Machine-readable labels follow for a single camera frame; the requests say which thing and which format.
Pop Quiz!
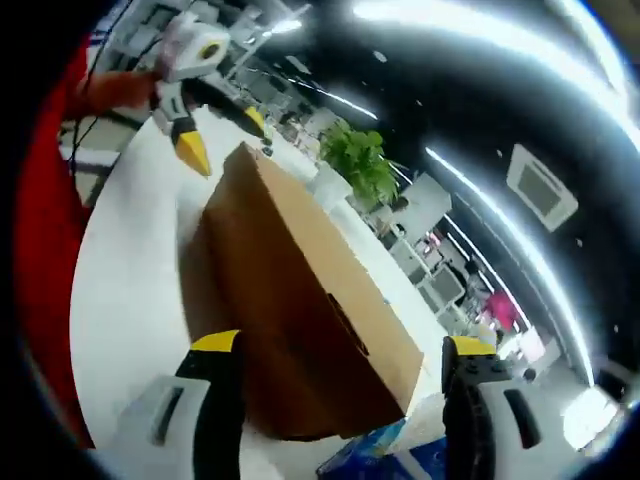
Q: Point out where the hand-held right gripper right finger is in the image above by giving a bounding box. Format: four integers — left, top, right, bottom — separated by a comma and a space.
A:
441, 334, 591, 480

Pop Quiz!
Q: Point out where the thin ceiling strip light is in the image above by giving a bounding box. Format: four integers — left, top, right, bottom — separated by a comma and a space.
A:
424, 144, 594, 381

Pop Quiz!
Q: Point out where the person in red shirt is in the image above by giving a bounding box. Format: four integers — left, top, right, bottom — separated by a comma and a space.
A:
13, 47, 96, 449

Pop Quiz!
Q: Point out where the grey desk monitor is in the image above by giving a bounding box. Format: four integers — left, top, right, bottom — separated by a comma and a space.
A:
424, 264, 464, 311

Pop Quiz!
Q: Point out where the wide ceiling strip light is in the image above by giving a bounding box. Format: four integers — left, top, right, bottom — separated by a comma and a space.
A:
349, 0, 639, 211

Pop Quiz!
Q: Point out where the pale blue soft tissue pack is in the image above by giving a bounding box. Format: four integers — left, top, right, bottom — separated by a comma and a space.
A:
387, 387, 446, 441

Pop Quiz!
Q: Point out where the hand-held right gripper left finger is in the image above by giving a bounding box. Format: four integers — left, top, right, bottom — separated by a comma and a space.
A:
117, 328, 246, 480

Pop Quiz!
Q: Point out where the green potted plant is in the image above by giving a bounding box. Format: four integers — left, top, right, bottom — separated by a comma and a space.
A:
309, 119, 401, 211

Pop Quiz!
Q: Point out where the cardboard shoe box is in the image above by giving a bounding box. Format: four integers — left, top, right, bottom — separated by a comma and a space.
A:
178, 141, 425, 442

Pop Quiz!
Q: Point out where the ceiling air vent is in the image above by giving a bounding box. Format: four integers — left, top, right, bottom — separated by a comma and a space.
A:
505, 143, 580, 234

